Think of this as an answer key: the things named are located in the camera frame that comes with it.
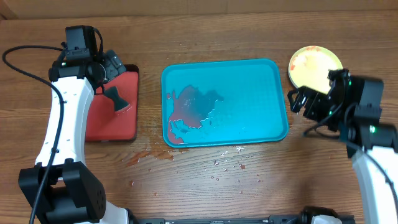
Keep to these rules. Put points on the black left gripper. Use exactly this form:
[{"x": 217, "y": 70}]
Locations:
[{"x": 114, "y": 63}]

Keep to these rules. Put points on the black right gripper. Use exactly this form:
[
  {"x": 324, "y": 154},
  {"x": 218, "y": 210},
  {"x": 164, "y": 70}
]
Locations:
[{"x": 298, "y": 95}]

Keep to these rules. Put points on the yellow green plate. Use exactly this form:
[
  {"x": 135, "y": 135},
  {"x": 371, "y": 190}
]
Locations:
[{"x": 310, "y": 65}]

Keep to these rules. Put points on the dark green sponge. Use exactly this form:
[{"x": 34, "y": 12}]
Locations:
[{"x": 113, "y": 94}]

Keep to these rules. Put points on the light blue plate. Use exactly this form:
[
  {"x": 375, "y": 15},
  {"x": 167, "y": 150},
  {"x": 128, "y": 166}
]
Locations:
[{"x": 291, "y": 79}]

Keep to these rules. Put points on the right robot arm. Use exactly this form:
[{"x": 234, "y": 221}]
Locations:
[{"x": 352, "y": 107}]

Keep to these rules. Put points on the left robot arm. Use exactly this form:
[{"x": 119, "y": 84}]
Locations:
[{"x": 59, "y": 187}]

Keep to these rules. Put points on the dark red rectangular tray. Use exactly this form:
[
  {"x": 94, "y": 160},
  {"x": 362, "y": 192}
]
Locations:
[{"x": 103, "y": 123}]

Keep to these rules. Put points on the teal plastic tray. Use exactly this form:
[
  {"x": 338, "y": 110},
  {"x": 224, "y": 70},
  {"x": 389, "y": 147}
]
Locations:
[{"x": 222, "y": 103}]

